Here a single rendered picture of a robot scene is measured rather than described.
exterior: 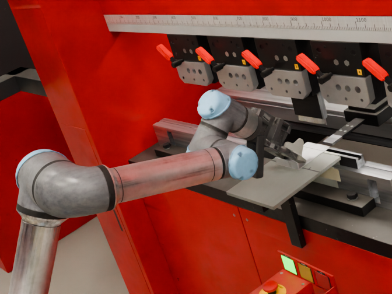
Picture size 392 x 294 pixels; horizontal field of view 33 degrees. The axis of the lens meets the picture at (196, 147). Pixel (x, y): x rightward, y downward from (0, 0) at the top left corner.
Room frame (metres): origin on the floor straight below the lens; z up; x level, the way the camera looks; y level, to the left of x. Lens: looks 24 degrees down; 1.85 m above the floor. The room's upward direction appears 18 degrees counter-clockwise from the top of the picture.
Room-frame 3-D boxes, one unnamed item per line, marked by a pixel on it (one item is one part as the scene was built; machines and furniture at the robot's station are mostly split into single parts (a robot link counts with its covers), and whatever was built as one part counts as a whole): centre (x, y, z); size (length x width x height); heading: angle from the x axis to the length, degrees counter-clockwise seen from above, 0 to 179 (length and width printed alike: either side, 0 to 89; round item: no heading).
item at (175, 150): (2.13, 0.05, 0.89); 0.30 x 0.05 x 0.03; 32
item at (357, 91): (1.51, -0.41, 1.26); 0.15 x 0.09 x 0.17; 32
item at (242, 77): (1.84, -0.20, 1.26); 0.15 x 0.09 x 0.17; 32
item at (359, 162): (1.62, -0.34, 0.99); 0.20 x 0.03 x 0.03; 32
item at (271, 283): (1.39, -0.07, 0.79); 0.04 x 0.04 x 0.04
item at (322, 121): (1.66, -0.32, 1.13); 0.10 x 0.02 x 0.10; 32
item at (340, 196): (1.59, -0.30, 0.89); 0.30 x 0.05 x 0.03; 32
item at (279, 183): (1.58, -0.20, 1.00); 0.26 x 0.18 x 0.01; 122
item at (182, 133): (2.12, -0.03, 0.92); 0.50 x 0.06 x 0.10; 32
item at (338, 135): (1.73, -0.46, 1.01); 0.26 x 0.12 x 0.05; 122
